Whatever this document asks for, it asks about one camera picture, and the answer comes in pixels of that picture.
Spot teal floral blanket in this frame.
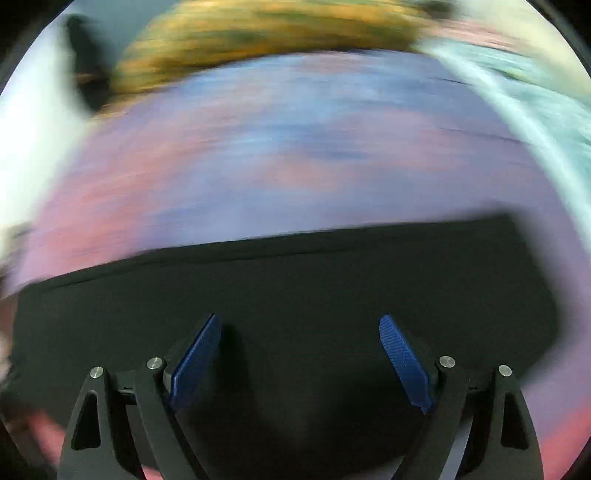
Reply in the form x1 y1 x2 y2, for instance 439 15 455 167
420 39 591 195

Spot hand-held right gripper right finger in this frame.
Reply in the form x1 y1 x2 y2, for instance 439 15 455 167
379 315 546 480

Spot black pants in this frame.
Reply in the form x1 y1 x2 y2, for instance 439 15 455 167
9 213 561 480

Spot cream padded headboard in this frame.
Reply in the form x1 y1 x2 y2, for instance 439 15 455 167
462 0 571 63

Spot pink blue floral bedspread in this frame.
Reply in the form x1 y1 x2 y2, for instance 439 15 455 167
14 48 591 480

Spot black hanging garment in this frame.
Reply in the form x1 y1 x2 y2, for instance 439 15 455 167
65 14 116 112

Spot grey-blue curtain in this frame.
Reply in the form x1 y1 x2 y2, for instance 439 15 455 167
90 0 185 51

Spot yellow floral pillow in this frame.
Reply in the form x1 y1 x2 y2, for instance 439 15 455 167
99 0 455 114

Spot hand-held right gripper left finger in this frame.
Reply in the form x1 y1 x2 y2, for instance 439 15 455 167
56 314 222 480

